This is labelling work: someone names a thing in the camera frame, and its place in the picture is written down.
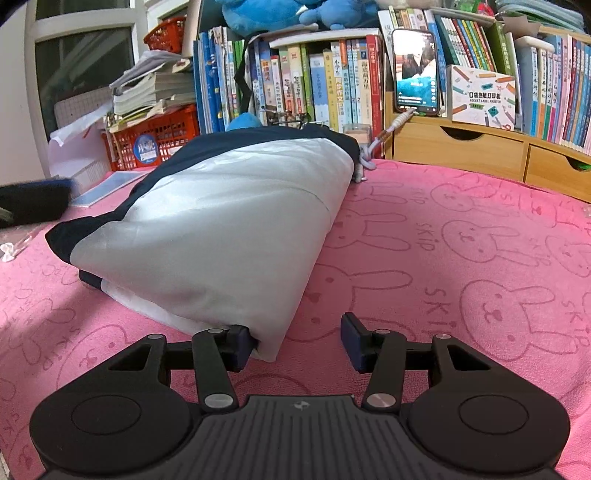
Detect row of colourful picture books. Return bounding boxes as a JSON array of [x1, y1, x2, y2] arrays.
[[193, 27, 385, 136]]

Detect white braided charging cable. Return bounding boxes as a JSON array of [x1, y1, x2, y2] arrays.
[[353, 108, 419, 183]]

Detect small red plastic basket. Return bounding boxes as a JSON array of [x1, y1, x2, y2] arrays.
[[143, 17, 188, 55]]

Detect white framed window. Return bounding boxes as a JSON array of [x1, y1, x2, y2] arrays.
[[25, 0, 148, 121]]

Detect beige board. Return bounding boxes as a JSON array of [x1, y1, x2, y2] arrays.
[[182, 0, 204, 58]]

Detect row of pastel spine books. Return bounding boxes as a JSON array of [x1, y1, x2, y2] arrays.
[[515, 34, 591, 155]]

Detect clear plastic object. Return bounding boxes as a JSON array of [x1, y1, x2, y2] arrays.
[[0, 233, 34, 263]]

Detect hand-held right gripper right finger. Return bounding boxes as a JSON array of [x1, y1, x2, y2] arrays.
[[340, 312, 494, 411]]

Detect stack of paper workbooks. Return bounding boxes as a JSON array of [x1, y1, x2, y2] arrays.
[[108, 51, 197, 132]]

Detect white loose paper sheets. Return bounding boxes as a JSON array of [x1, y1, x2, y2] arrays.
[[48, 107, 114, 185]]

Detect navy and white jacket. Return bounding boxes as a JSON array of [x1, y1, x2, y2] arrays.
[[45, 127, 362, 363]]

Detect white gridded board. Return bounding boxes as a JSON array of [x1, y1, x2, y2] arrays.
[[54, 87, 114, 125]]

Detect small tan box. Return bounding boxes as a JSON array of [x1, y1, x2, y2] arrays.
[[344, 124, 372, 146]]

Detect black wire ornament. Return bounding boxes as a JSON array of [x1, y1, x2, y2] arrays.
[[260, 107, 309, 130]]

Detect white printed cardboard box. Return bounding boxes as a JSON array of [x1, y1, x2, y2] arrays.
[[445, 65, 518, 131]]

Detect row of green spine books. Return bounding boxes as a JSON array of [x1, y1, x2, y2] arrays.
[[378, 7, 515, 77]]

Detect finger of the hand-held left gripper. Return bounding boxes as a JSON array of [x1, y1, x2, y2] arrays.
[[0, 179, 77, 229]]

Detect wooden drawer organiser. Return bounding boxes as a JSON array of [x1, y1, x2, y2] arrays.
[[384, 111, 591, 204]]

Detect black smartphone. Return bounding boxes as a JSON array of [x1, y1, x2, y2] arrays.
[[392, 28, 440, 116]]

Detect stack of teal folders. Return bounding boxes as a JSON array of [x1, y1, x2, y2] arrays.
[[494, 0, 585, 33]]

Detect small blue plush ball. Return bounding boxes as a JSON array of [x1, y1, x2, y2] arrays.
[[228, 113, 262, 132]]

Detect large red plastic crate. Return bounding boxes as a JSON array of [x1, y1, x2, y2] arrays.
[[102, 104, 200, 172]]

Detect light blue notebook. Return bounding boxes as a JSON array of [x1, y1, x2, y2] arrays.
[[69, 171, 148, 208]]

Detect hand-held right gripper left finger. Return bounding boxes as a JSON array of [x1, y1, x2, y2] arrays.
[[107, 324, 254, 412]]

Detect pink bunny print towel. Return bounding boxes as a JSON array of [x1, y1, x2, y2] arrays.
[[0, 159, 591, 480]]

